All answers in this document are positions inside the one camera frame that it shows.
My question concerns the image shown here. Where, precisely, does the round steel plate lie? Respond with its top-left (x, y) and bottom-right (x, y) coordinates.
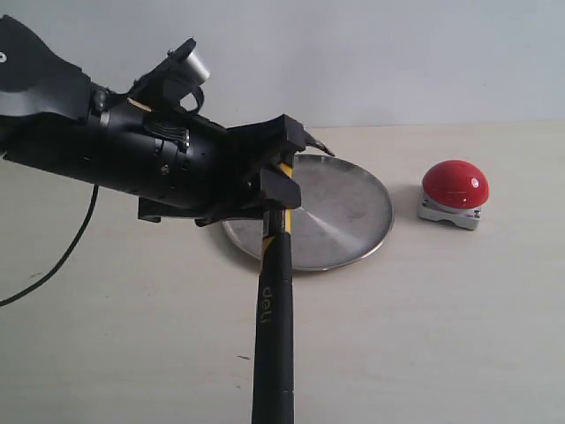
top-left (222, 153), bottom-right (395, 272)

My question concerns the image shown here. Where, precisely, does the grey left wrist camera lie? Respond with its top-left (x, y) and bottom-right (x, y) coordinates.
top-left (128, 38), bottom-right (210, 114)

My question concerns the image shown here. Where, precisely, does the red dome push button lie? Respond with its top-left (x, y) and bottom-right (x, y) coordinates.
top-left (418, 160), bottom-right (490, 231)

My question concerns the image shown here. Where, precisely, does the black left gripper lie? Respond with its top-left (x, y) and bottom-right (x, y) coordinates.
top-left (132, 112), bottom-right (305, 226)

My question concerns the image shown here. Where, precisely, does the black yellow claw hammer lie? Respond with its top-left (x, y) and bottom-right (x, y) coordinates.
top-left (250, 127), bottom-right (336, 424)

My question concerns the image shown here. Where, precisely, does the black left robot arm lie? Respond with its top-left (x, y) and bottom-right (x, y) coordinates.
top-left (1, 16), bottom-right (306, 226)

